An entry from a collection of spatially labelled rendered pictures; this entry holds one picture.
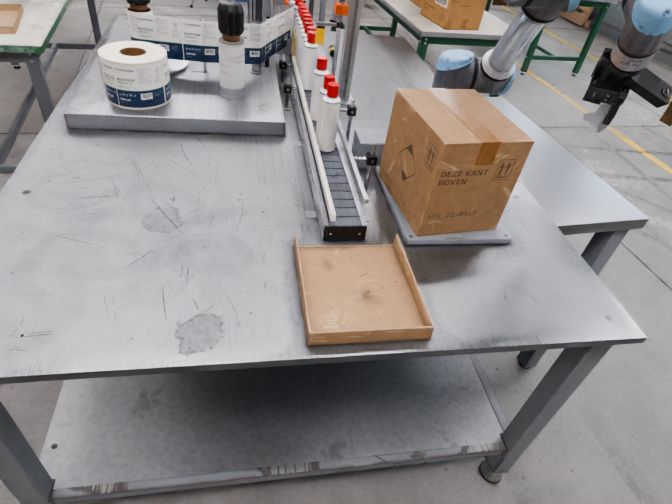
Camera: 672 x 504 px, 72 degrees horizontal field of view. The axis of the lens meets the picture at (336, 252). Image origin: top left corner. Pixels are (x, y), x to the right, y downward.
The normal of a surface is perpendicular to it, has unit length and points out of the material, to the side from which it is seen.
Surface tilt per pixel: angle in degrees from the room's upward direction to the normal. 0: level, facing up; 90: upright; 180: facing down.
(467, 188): 90
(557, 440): 0
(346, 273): 0
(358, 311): 0
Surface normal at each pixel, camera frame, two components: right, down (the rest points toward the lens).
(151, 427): 0.12, -0.75
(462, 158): 0.27, 0.66
